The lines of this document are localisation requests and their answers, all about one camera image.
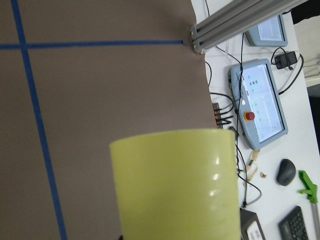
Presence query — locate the dark box with label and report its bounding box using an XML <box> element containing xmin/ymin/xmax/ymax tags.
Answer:
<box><xmin>239</xmin><ymin>208</ymin><xmax>266</xmax><ymax>240</ymax></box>

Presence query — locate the grey teach pendant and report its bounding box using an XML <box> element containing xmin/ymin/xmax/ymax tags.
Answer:
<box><xmin>228</xmin><ymin>59</ymin><xmax>288</xmax><ymax>150</ymax></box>
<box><xmin>245</xmin><ymin>14</ymin><xmax>288</xmax><ymax>47</ymax></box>

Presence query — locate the black usb hub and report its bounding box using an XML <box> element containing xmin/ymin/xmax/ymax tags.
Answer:
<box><xmin>212</xmin><ymin>102</ymin><xmax>225</xmax><ymax>129</ymax></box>

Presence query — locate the black power adapter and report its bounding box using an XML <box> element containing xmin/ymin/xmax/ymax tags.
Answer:
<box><xmin>275</xmin><ymin>51</ymin><xmax>298</xmax><ymax>70</ymax></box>

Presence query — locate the black keyboard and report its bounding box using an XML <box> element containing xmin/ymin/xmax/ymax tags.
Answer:
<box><xmin>278</xmin><ymin>205</ymin><xmax>309</xmax><ymax>240</ymax></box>

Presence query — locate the black computer mouse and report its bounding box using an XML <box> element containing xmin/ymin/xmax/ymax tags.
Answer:
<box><xmin>276</xmin><ymin>158</ymin><xmax>297</xmax><ymax>187</ymax></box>

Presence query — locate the yellow cup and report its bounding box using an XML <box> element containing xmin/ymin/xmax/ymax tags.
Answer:
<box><xmin>109</xmin><ymin>129</ymin><xmax>241</xmax><ymax>240</ymax></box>

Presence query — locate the green plastic part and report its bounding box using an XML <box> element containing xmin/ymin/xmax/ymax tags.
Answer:
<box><xmin>298</xmin><ymin>170</ymin><xmax>318</xmax><ymax>204</ymax></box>

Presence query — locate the aluminium frame post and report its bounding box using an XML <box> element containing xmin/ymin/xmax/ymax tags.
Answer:
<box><xmin>190</xmin><ymin>0</ymin><xmax>304</xmax><ymax>54</ymax></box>

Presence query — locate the black cable on table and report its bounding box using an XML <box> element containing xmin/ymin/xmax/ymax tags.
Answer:
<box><xmin>203</xmin><ymin>0</ymin><xmax>263</xmax><ymax>208</ymax></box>

